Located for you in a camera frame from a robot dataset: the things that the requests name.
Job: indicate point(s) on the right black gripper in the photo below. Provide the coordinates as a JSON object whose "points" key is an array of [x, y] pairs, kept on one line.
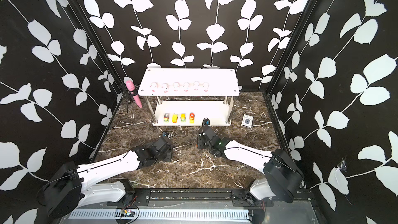
{"points": [[200, 142]]}

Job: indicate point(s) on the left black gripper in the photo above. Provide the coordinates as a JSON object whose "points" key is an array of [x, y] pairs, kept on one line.
{"points": [[169, 158]]}

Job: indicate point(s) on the yellow orange dump truck toy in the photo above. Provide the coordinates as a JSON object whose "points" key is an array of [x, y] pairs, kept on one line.
{"points": [[175, 118]]}

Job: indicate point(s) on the red toy car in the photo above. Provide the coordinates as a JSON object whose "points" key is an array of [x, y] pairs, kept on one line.
{"points": [[192, 118]]}

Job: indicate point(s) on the green cement mixer truck toy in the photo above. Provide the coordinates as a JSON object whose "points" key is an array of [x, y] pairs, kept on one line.
{"points": [[183, 118]]}

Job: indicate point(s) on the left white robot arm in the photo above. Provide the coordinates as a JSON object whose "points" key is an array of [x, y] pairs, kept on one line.
{"points": [[75, 186]]}

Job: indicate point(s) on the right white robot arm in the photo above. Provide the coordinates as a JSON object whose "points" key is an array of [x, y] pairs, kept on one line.
{"points": [[282, 178]]}

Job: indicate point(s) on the white square tag card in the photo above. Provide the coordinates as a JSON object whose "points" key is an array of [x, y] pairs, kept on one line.
{"points": [[247, 121]]}

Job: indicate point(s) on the white two-tier shelf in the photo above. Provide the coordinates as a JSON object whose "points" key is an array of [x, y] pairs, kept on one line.
{"points": [[214, 99]]}

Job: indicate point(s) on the white perforated vent strip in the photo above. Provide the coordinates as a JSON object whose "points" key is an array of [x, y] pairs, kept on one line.
{"points": [[230, 215]]}

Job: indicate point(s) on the small green circuit board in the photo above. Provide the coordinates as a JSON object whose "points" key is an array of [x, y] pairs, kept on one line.
{"points": [[126, 213]]}

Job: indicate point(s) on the pink microphone on stand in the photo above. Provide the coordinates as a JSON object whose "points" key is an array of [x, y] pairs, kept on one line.
{"points": [[131, 94]]}

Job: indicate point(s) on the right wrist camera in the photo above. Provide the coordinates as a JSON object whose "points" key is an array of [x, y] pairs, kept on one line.
{"points": [[206, 133]]}

